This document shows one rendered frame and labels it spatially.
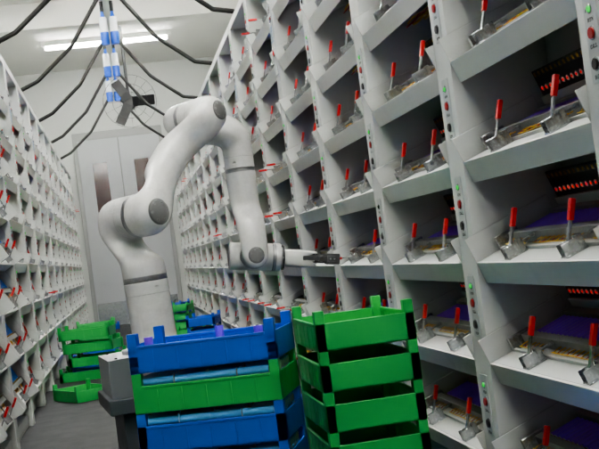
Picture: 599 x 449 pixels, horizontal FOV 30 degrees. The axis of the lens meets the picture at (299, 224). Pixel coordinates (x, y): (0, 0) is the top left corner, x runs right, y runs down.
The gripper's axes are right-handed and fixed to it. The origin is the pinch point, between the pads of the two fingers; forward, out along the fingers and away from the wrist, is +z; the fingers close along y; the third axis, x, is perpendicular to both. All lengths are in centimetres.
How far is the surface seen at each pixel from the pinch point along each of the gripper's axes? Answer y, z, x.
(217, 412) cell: 113, -43, -32
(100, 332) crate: -327, -75, -42
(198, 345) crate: 113, -47, -19
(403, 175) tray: 71, 4, 20
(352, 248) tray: -15.6, 9.4, 3.9
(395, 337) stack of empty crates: 119, -9, -17
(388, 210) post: 54, 4, 12
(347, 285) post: -15.9, 8.1, -8.1
